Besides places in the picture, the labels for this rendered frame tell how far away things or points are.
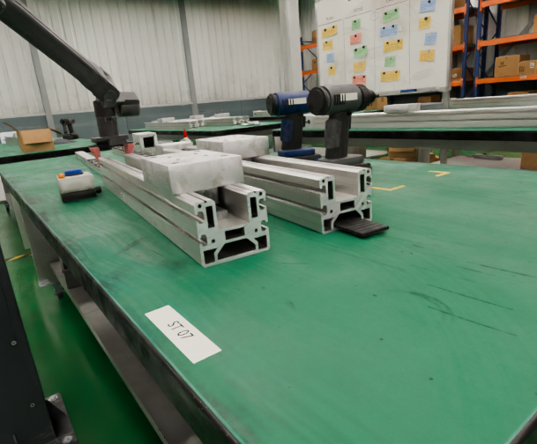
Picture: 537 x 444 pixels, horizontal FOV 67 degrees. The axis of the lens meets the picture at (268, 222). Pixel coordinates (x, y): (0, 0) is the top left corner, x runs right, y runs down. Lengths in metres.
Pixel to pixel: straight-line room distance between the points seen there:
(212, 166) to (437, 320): 0.35
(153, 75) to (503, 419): 13.06
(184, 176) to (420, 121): 1.92
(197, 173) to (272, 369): 0.32
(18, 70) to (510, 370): 12.23
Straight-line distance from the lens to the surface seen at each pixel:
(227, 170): 0.59
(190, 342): 0.37
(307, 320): 0.38
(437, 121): 2.32
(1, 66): 12.29
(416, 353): 0.35
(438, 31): 3.80
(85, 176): 1.11
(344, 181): 0.66
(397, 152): 4.94
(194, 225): 0.51
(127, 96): 1.32
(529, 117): 2.13
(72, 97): 12.44
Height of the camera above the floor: 0.97
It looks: 16 degrees down
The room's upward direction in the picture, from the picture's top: 5 degrees counter-clockwise
